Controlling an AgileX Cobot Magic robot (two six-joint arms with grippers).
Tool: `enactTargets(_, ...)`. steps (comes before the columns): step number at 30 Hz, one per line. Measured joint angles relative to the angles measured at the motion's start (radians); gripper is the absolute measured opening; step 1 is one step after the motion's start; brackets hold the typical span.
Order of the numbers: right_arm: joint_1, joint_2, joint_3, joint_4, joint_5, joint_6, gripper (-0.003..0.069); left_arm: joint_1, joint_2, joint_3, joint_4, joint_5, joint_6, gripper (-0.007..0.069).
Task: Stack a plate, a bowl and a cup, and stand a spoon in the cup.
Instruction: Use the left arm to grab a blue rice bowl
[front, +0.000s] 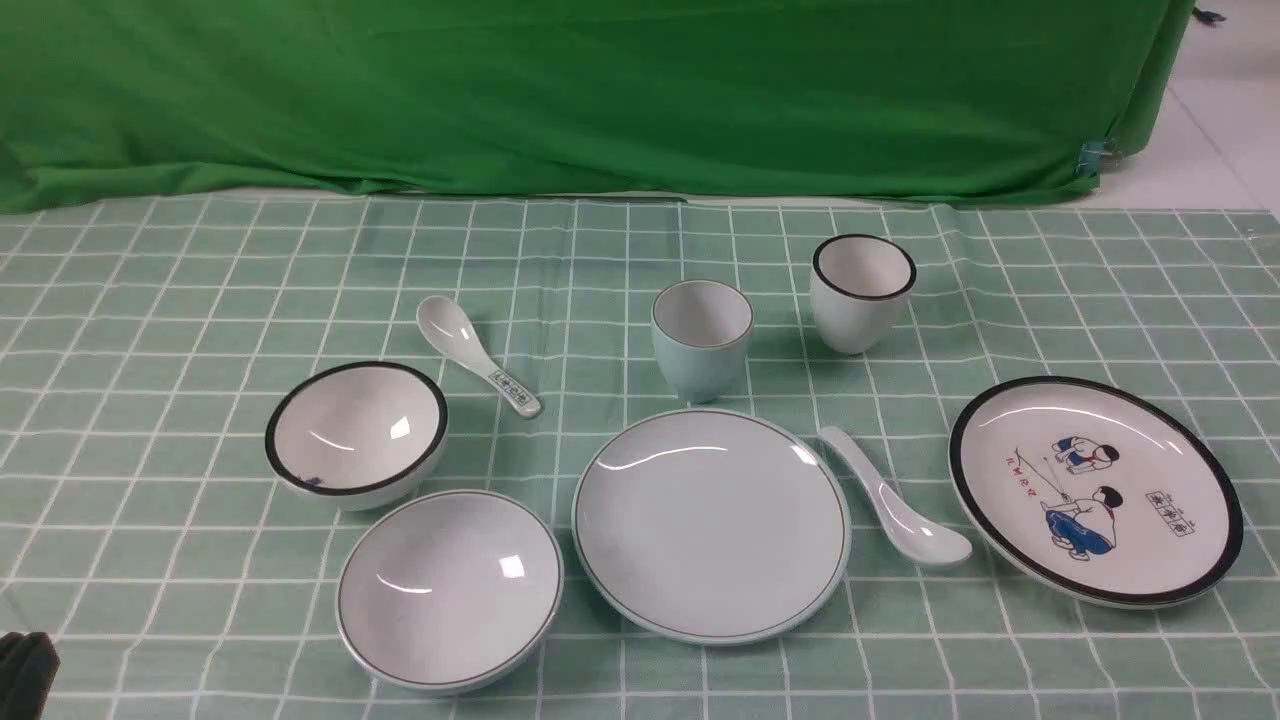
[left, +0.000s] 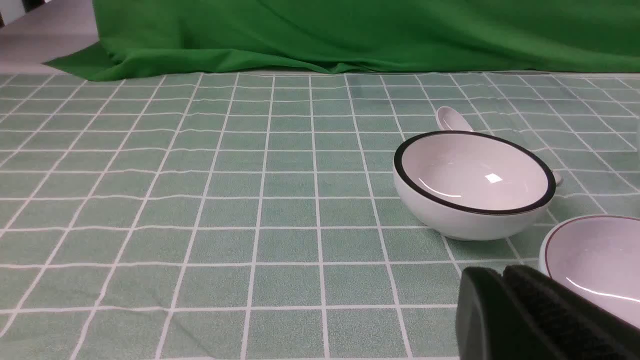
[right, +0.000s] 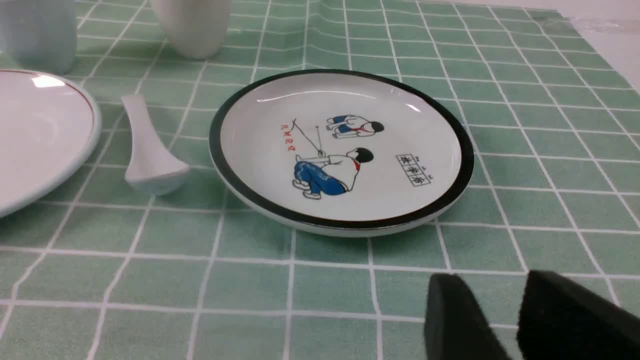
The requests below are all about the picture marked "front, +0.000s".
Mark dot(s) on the white spoon with print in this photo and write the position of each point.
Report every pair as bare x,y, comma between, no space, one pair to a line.
447,328

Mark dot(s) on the blue clip on backdrop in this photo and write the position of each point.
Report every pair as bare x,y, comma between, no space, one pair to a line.
1090,158

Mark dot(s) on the cartoon plate black rim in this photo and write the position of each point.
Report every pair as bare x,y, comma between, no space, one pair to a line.
1095,492

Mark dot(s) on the white bowl black rim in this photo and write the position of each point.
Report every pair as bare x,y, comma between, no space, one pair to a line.
359,435

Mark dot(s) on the plain white spoon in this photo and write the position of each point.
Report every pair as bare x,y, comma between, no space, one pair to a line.
919,539

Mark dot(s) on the pale blue cup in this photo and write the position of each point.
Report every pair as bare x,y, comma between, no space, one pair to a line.
701,331

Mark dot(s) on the white cup black rim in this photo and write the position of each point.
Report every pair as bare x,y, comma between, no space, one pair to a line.
859,286

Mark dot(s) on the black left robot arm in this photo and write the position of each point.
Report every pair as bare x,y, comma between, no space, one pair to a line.
29,664

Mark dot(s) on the green backdrop cloth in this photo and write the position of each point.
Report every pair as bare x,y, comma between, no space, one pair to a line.
965,102

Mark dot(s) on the pale blue plate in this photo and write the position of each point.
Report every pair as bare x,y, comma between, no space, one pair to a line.
711,527

